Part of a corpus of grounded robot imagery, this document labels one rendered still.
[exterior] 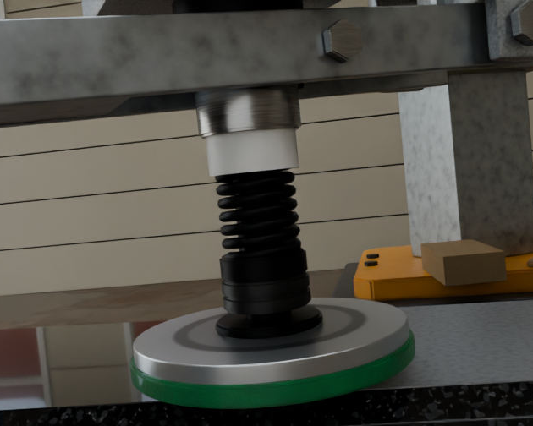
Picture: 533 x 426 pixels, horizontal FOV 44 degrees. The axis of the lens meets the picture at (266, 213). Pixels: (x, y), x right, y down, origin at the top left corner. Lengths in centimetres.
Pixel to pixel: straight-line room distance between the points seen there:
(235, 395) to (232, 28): 24
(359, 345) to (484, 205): 95
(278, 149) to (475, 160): 91
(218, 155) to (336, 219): 619
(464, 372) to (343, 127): 617
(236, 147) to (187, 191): 639
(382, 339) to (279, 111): 18
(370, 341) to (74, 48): 26
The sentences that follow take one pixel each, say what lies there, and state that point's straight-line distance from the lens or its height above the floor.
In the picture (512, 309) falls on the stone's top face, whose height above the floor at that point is 82.
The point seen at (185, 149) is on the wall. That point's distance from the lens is 687.
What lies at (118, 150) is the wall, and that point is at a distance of 709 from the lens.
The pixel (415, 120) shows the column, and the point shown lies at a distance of 144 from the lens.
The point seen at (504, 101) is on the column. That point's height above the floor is 109.
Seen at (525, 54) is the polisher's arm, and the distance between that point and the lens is 56.
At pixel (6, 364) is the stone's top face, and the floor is 82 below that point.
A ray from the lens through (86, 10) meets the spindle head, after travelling 58.
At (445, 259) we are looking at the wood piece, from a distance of 112.
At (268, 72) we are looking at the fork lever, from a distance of 46.
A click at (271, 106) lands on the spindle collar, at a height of 104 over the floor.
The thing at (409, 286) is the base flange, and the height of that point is 76.
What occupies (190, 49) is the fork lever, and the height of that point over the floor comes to 107.
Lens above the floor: 99
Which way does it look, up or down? 3 degrees down
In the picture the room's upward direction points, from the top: 6 degrees counter-clockwise
